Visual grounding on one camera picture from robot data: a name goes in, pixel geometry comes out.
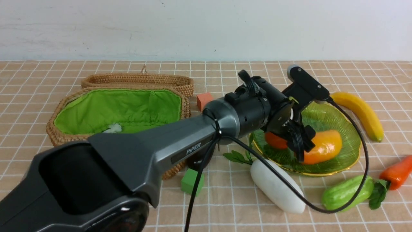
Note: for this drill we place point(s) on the woven wicker basket lid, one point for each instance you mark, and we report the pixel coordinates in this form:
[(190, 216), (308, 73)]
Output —
[(182, 84)]

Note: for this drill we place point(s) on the orange carrot green leaves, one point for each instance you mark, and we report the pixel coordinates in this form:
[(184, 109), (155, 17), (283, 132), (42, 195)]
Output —
[(390, 179)]

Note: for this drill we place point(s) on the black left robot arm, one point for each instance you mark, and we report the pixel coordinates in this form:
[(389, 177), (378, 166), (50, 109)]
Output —
[(106, 183)]

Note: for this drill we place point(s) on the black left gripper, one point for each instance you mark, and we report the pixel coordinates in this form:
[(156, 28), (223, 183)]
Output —
[(285, 121)]

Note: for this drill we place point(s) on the orange persimmon green leaf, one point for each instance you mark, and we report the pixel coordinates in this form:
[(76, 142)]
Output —
[(275, 141)]

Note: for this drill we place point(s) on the white radish green leaves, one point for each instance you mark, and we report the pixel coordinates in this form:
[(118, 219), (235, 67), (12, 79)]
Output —
[(272, 180)]

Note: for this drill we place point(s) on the green foam cube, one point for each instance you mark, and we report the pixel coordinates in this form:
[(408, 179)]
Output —
[(188, 182)]

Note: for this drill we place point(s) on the green glass leaf plate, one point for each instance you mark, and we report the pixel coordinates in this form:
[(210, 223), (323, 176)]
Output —
[(321, 117)]

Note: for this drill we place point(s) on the woven wicker basket green lining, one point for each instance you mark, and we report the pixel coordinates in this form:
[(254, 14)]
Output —
[(118, 109)]

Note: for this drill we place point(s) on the beige checkered tablecloth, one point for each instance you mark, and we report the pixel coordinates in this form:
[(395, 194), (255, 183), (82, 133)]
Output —
[(229, 202)]

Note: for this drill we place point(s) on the orange foam cube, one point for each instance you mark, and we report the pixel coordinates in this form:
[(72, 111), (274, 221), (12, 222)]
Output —
[(203, 99)]

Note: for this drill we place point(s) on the yellow banana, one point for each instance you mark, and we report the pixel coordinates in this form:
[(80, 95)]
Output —
[(364, 112)]

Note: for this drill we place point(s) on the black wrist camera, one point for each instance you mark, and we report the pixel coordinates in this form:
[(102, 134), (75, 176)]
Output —
[(304, 88)]

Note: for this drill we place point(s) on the orange yellow mango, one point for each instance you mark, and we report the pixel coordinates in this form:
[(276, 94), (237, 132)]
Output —
[(328, 145)]

